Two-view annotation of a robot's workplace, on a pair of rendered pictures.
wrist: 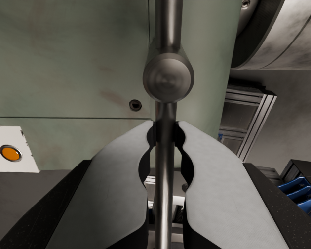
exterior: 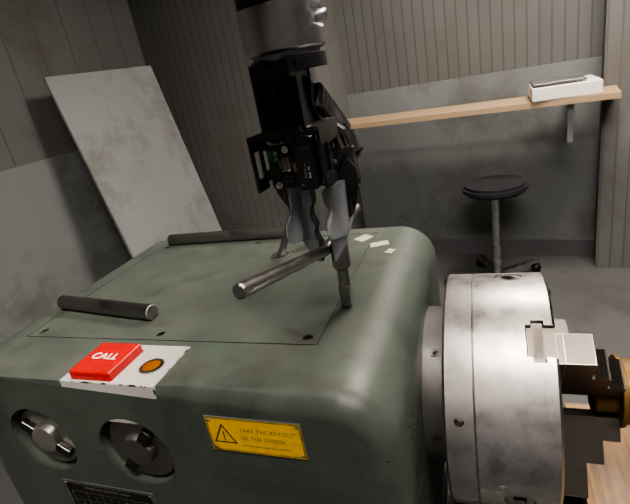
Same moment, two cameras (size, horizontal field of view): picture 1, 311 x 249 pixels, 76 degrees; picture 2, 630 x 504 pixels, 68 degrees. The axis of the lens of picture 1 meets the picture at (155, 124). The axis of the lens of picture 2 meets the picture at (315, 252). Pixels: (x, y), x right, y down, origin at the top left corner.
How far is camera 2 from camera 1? 0.56 m
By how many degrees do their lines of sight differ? 97
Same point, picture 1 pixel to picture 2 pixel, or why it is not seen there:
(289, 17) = (454, 325)
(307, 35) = (481, 342)
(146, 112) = (315, 340)
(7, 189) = not seen: outside the picture
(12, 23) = (253, 302)
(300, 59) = (503, 382)
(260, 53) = (448, 365)
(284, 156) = not seen: outside the picture
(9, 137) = (169, 353)
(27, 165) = (151, 378)
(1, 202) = not seen: outside the picture
